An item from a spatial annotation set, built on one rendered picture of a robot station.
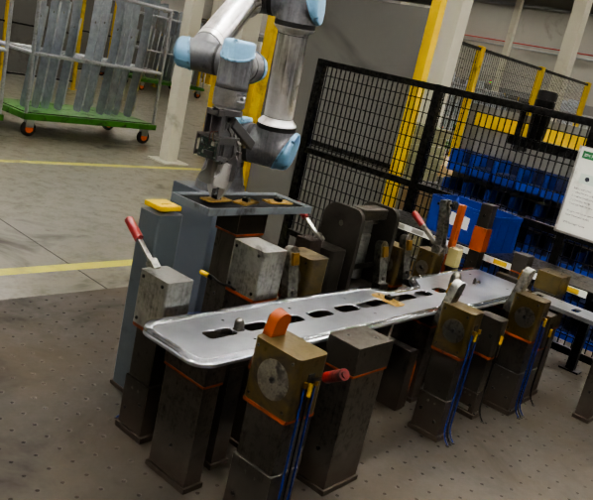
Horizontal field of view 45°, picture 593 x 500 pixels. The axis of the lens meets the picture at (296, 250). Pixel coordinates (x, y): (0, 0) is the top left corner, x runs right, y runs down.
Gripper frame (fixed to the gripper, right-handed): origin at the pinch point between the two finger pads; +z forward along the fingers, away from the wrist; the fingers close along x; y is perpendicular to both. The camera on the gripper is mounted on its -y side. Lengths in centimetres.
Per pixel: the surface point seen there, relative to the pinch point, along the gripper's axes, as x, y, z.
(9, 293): -205, -103, 120
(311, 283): 23.1, -13.4, 16.9
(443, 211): 29, -76, 1
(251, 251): 16.3, 5.2, 8.8
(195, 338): 28.1, 34.8, 18.5
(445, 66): -140, -459, -50
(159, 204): -2.1, 17.1, 2.7
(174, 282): 15.9, 29.1, 12.6
